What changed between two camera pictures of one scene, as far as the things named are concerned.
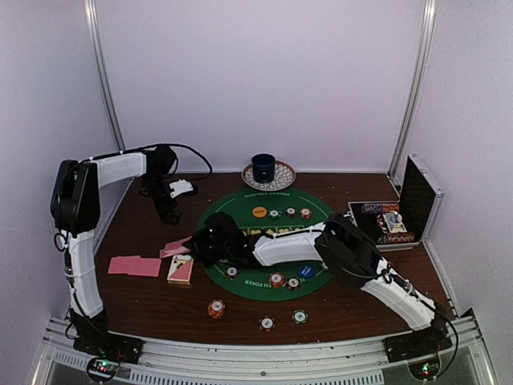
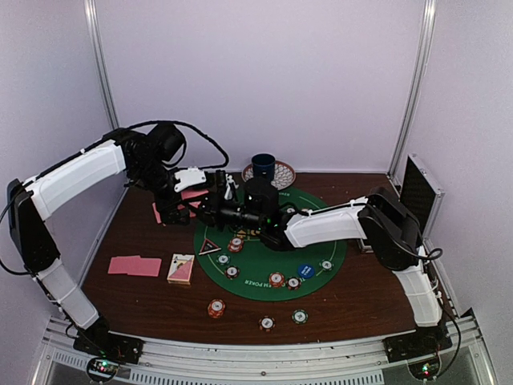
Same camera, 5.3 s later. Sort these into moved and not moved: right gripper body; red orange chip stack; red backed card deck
Moved: red backed card deck; right gripper body
Not moved: red orange chip stack
